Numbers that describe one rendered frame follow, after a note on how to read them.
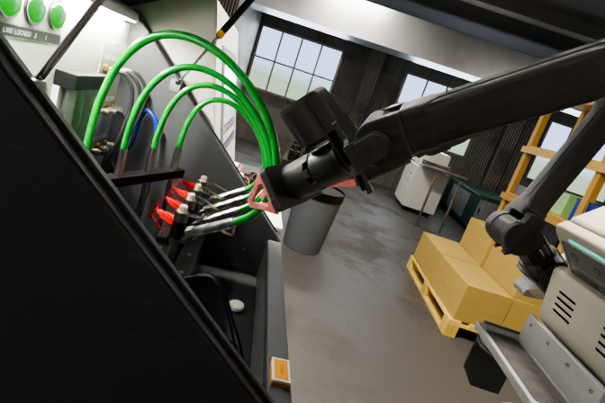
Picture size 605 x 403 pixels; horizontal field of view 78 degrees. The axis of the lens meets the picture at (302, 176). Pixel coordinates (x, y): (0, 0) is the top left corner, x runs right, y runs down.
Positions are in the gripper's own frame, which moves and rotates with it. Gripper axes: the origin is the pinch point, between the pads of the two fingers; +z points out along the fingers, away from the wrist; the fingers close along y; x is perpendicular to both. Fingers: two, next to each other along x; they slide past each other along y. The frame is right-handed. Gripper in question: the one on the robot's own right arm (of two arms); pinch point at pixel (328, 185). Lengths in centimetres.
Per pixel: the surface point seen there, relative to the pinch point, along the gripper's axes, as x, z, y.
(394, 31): -591, -123, 109
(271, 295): 11.9, 20.1, -15.4
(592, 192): -327, -193, -165
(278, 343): 26.3, 16.5, -18.8
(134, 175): 11.5, 36.4, 21.5
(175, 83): -7.8, 26.0, 40.3
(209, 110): -14.4, 23.3, 31.3
